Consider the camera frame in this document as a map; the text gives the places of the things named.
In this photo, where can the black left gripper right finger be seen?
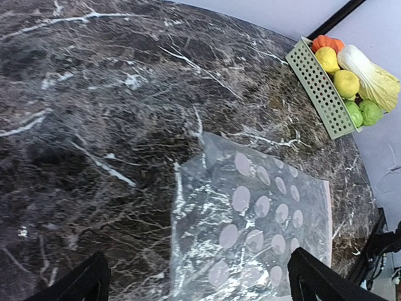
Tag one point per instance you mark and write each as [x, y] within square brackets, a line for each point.
[310, 279]

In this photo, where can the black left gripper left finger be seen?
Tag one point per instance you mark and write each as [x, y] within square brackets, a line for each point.
[89, 281]

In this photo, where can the clear dotted zip top bag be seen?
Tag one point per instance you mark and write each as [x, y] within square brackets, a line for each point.
[237, 217]

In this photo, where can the napa cabbage toy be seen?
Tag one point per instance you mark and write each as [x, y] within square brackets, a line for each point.
[376, 83]

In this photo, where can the green apple toy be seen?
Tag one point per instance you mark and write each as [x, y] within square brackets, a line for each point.
[354, 112]

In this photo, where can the green wrinkled fruit toy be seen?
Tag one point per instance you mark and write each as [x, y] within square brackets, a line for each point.
[371, 112]

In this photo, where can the yellow round fruit toy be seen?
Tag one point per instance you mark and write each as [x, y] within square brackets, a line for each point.
[346, 83]

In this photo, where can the green perforated plastic basket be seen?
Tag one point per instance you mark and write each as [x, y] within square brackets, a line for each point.
[321, 90]

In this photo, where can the yellow lemon toy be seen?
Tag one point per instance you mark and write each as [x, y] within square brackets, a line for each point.
[327, 58]

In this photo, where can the orange pumpkin toy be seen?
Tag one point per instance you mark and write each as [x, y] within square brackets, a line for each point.
[325, 41]

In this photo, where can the black corner frame post right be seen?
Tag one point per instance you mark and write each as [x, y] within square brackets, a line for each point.
[336, 18]

